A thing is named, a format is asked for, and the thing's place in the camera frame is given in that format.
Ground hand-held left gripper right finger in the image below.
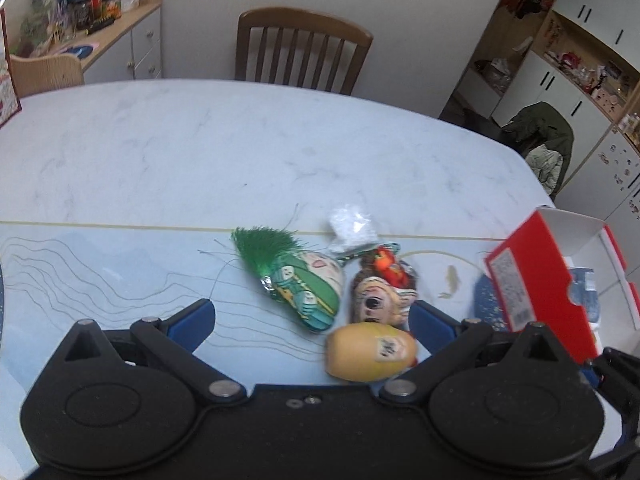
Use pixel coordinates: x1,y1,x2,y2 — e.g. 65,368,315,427
380,300,576,403

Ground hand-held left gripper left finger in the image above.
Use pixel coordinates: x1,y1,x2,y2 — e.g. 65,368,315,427
60,299,247,406

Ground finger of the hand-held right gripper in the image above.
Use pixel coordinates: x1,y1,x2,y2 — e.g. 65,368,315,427
580,347,640,461

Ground cartoon face doll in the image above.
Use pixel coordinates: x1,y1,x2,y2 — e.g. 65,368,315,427
350,272,418,329

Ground red orange keychain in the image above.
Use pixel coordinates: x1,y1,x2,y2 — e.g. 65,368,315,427
340,243,417,288

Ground yellow egg-shaped toy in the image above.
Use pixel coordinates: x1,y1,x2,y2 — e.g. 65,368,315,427
324,322,418,382

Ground red shoe box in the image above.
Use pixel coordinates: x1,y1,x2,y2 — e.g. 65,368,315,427
484,207,640,366

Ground green tasselled foil pouch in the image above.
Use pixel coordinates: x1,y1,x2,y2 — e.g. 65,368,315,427
231,226,346,333

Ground clear plastic bag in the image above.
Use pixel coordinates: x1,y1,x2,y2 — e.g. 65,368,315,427
327,203,378,253

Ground blue printed table mat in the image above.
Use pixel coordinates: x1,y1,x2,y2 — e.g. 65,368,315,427
0,220,640,466

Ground white cabinet with stickers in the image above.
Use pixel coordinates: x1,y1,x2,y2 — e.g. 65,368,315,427
555,125,640,241

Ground green jacket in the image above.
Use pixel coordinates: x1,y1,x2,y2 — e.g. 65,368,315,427
500,101,575,196

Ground wicker chair back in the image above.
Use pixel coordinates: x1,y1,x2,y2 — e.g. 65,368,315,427
9,54,85,98

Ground wooden white sideboard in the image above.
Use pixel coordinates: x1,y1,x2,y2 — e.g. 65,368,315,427
60,0,163,83

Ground wooden slatted chair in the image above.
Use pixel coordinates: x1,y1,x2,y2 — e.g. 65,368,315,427
235,7,374,96

